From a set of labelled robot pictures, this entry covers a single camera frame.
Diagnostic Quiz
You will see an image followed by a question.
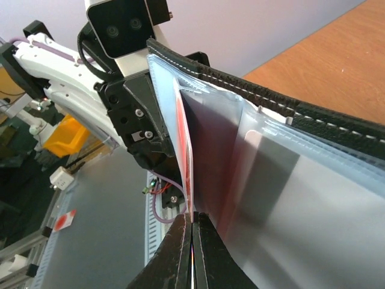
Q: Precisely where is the white power adapter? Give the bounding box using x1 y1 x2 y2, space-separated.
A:
49 166 75 190

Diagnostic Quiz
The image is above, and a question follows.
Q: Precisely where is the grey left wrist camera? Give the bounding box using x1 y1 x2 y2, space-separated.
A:
84 0 173 77

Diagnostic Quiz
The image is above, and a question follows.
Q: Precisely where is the yellow crate in background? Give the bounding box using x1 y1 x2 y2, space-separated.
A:
43 114 90 158

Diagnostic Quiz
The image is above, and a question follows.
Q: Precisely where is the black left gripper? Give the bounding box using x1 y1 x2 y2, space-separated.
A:
94 56 180 178

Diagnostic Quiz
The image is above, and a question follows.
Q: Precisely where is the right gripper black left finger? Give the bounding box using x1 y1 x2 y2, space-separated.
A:
128 214 192 288

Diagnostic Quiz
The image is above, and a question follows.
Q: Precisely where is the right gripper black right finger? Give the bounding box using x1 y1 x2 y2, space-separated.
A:
192 212 257 289

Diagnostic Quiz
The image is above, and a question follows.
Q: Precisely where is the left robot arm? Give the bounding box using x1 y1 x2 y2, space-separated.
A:
1 20 180 179

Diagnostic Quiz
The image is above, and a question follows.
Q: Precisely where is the white card with red dot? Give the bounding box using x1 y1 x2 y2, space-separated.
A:
53 210 76 232

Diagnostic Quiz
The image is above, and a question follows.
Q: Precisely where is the white slotted cable duct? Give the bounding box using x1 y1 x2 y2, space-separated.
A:
144 172 171 266

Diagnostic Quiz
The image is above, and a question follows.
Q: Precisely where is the red card in holder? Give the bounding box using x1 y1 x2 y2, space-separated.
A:
173 80 194 217

